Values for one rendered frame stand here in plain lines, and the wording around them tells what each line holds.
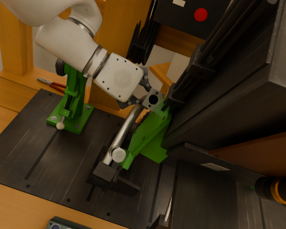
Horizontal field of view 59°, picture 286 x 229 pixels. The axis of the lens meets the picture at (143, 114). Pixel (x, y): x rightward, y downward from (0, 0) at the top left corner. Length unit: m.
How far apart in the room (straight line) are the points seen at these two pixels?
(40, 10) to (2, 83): 0.69
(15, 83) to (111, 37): 0.47
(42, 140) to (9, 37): 0.42
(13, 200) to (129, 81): 0.46
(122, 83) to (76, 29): 0.17
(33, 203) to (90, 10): 0.54
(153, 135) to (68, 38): 0.30
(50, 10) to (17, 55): 0.64
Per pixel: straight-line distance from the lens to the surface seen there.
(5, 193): 0.84
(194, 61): 0.34
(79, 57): 0.62
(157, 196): 0.87
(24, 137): 0.94
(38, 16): 0.52
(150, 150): 0.65
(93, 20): 0.65
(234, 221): 0.67
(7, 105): 1.07
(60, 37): 0.63
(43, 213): 0.80
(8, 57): 1.17
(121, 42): 0.90
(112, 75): 0.64
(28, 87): 1.15
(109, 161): 0.78
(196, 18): 0.71
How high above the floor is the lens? 1.63
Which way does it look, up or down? 43 degrees down
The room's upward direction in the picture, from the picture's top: 22 degrees clockwise
